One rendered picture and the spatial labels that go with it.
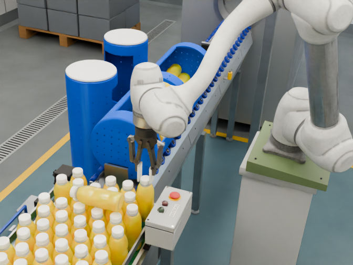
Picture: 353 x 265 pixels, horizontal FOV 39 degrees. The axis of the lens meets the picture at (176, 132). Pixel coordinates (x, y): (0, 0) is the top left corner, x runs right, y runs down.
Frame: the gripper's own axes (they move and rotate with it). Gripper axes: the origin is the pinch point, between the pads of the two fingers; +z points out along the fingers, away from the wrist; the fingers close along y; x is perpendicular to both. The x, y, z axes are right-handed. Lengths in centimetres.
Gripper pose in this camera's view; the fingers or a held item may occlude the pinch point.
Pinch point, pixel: (145, 173)
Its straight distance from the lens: 175.0
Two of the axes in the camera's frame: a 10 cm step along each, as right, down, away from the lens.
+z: -0.4, 8.5, 5.2
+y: -9.5, -2.0, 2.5
